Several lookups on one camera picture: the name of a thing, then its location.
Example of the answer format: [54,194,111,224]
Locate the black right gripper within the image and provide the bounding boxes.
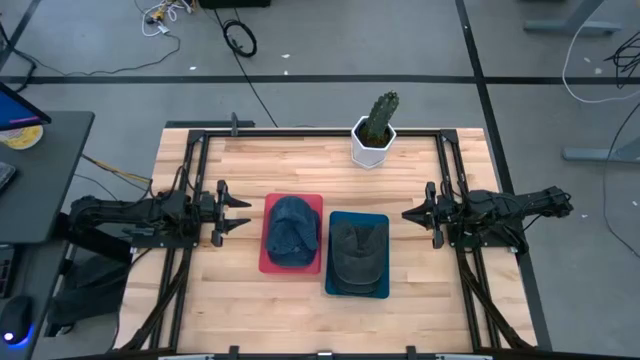
[401,180,459,250]

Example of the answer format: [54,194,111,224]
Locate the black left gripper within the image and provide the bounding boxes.
[192,178,253,249]

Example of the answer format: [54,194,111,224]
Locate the pink translucent plastic bin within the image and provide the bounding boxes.
[257,192,325,276]

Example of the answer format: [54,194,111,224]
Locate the blue plastic bin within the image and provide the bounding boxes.
[323,209,391,300]

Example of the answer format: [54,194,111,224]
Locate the white hexagonal plant pot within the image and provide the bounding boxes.
[350,115,398,170]

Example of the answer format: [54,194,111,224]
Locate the black bar behind table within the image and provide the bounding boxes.
[164,119,256,129]

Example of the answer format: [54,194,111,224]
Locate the green cactus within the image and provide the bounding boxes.
[360,90,401,141]

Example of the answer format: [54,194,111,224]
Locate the grey desk foot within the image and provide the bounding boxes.
[562,134,640,164]
[523,0,624,36]

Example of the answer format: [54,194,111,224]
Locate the black desk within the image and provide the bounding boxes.
[0,110,96,360]

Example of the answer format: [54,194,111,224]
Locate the black box on floor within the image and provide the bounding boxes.
[198,0,272,9]

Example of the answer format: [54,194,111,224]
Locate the yellow round disc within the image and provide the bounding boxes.
[0,124,45,151]

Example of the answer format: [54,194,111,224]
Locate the black keyboard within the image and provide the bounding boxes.
[0,161,18,195]

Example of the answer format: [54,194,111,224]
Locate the computer monitor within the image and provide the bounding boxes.
[0,81,53,133]

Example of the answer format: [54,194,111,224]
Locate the black mouse with blue light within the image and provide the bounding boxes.
[0,294,35,347]

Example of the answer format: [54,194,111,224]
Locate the long black floor cable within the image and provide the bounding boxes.
[213,7,280,128]

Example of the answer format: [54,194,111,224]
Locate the black aluminium table frame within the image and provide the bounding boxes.
[117,127,539,354]

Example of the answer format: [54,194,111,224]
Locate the coiled black cable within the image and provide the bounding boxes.
[221,18,259,59]

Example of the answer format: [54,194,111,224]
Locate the curved black floor cable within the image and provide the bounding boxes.
[601,102,640,260]

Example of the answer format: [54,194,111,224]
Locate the white and yellow cable bundle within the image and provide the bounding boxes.
[133,0,195,38]

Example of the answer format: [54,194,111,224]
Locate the white floor cable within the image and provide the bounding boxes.
[561,0,640,105]

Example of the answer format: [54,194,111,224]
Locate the tangled black cables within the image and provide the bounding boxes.
[603,29,640,90]

